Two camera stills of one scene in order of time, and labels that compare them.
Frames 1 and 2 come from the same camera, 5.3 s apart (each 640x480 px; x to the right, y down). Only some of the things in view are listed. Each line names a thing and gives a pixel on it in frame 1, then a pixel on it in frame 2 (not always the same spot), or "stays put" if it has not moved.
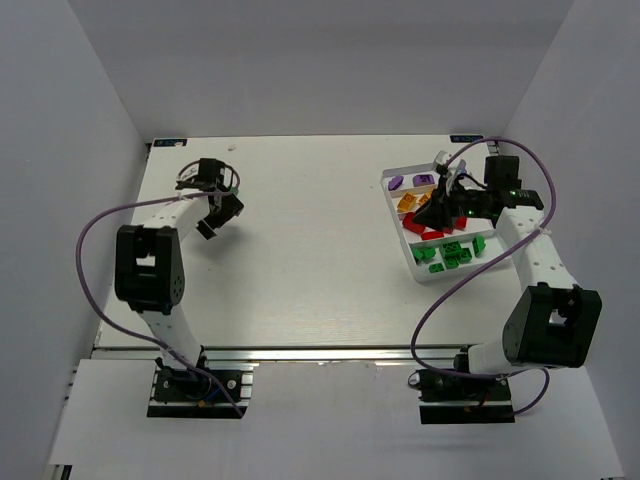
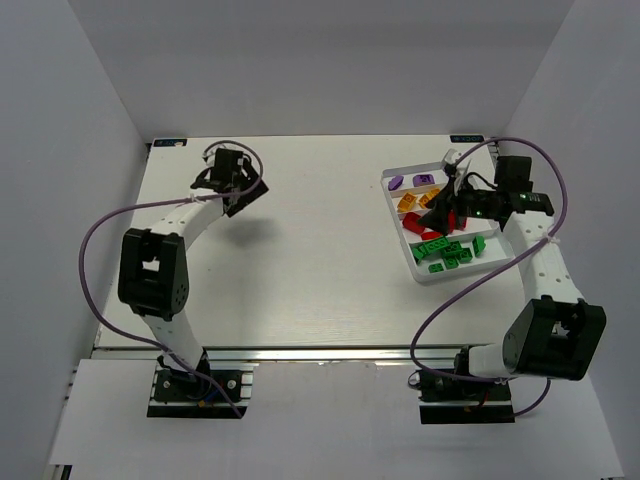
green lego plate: (451, 261) to (436, 244)
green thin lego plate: (452, 248) stays put
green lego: (436, 268) stays put
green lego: (428, 253) to (451, 262)
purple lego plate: (423, 179) stays put
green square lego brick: (478, 244) stays put
